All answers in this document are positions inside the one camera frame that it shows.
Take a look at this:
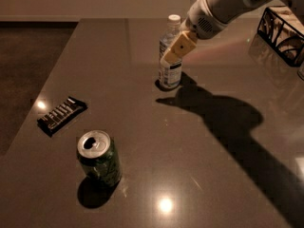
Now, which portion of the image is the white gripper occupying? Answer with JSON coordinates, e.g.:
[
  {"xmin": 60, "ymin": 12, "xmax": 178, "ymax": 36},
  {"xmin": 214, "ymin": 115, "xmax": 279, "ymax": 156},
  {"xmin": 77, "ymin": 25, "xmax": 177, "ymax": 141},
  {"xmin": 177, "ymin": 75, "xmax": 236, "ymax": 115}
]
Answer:
[{"xmin": 161, "ymin": 0, "xmax": 227, "ymax": 65}]

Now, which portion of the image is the clear blue-label plastic bottle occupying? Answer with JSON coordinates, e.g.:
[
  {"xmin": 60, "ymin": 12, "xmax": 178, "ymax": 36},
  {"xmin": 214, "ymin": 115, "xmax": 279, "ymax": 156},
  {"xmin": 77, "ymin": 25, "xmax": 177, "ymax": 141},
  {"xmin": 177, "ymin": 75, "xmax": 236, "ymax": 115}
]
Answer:
[{"xmin": 159, "ymin": 14, "xmax": 182, "ymax": 90}]

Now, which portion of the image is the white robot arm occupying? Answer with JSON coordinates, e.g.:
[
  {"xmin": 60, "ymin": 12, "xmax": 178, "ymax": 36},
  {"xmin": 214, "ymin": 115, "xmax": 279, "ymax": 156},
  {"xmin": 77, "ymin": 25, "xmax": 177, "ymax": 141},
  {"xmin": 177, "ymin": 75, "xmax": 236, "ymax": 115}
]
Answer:
[{"xmin": 161, "ymin": 0, "xmax": 304, "ymax": 67}]

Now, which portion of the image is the black snack bar wrapper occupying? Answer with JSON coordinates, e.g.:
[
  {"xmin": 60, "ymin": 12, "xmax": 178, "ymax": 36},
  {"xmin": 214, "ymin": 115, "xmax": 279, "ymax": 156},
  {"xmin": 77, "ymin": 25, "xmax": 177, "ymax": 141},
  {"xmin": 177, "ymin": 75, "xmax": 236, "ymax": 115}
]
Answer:
[{"xmin": 37, "ymin": 97, "xmax": 87, "ymax": 137}]

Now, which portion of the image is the green soda can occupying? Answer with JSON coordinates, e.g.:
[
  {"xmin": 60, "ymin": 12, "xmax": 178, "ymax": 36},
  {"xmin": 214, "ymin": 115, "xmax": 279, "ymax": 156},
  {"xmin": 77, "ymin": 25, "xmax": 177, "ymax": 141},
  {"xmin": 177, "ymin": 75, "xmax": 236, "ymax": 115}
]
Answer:
[{"xmin": 77, "ymin": 130, "xmax": 122, "ymax": 187}]

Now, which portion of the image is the black wire basket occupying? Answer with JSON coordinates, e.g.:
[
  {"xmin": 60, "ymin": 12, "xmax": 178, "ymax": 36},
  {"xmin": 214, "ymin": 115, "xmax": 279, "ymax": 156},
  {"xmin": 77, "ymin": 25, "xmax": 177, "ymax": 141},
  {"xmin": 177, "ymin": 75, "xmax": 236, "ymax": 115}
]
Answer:
[{"xmin": 257, "ymin": 6, "xmax": 304, "ymax": 67}]

